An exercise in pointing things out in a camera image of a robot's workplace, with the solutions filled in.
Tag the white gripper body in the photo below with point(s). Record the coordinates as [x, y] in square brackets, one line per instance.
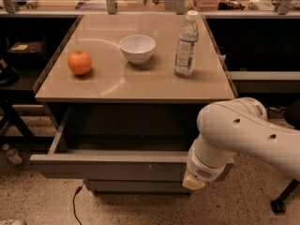
[200, 170]

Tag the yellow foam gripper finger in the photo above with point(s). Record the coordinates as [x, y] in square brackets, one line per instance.
[190, 182]

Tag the grey top drawer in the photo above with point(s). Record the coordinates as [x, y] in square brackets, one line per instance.
[105, 142]

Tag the grey drawer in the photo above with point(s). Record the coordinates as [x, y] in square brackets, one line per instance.
[105, 142]
[98, 186]

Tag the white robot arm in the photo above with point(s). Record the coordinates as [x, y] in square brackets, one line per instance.
[239, 126]

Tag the grey drawer cabinet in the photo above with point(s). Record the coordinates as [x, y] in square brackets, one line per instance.
[114, 80]

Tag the grey bottom drawer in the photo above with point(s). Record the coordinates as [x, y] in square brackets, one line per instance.
[98, 186]

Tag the clear plastic water bottle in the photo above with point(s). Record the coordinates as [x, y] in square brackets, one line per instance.
[186, 45]

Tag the white bowl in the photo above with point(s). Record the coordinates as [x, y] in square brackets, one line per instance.
[137, 49]

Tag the orange fruit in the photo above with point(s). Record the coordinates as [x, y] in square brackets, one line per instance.
[79, 62]

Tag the small jar on floor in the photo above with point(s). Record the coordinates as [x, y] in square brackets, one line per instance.
[12, 154]

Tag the black side table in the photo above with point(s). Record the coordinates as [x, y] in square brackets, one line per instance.
[21, 64]

